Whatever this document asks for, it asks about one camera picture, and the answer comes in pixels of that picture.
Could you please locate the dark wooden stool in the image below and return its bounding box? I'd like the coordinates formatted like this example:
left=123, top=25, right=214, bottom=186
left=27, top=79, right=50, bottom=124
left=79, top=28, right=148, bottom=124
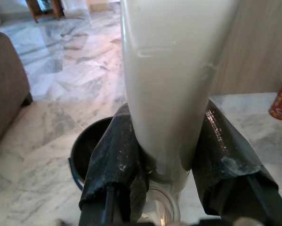
left=25, top=0, right=66, bottom=24

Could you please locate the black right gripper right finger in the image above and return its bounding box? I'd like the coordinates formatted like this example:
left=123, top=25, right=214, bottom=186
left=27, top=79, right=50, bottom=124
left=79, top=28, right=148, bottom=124
left=192, top=97, right=282, bottom=226

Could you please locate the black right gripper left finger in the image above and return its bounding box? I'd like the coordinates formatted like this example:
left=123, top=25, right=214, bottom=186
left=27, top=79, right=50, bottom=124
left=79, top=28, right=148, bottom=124
left=78, top=103, right=150, bottom=226

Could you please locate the black round bin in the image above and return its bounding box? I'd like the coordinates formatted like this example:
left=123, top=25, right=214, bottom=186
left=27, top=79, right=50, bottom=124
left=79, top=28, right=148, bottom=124
left=68, top=116, right=115, bottom=192

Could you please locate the beige dustpan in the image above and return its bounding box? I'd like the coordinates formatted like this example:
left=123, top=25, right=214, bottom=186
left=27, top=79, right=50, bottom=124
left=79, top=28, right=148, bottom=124
left=120, top=0, right=240, bottom=226

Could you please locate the brown fabric sofa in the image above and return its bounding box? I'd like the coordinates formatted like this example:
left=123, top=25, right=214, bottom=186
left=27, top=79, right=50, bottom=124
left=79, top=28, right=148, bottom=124
left=0, top=17, right=33, bottom=155

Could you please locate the light wood grain panel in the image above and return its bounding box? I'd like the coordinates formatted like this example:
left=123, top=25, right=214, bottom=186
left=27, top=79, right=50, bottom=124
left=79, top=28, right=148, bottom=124
left=210, top=0, right=282, bottom=96

